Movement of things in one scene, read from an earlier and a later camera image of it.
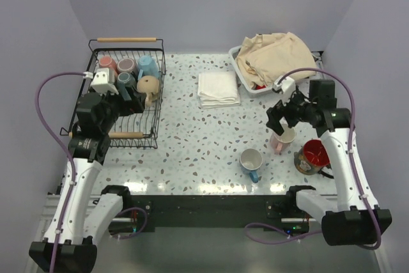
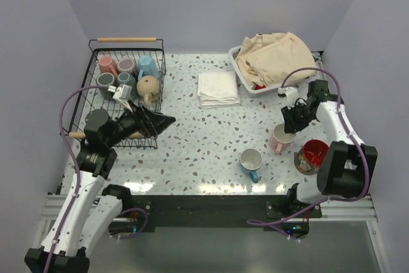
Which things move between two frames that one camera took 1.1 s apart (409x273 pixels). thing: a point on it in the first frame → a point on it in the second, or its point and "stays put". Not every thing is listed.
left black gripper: x=136 y=105 → x=149 y=123
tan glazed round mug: x=149 y=85 stays put
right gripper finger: x=277 y=127 → x=293 y=124
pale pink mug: x=280 y=142 stays put
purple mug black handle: x=126 y=64 stays put
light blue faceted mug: x=147 y=67 stays put
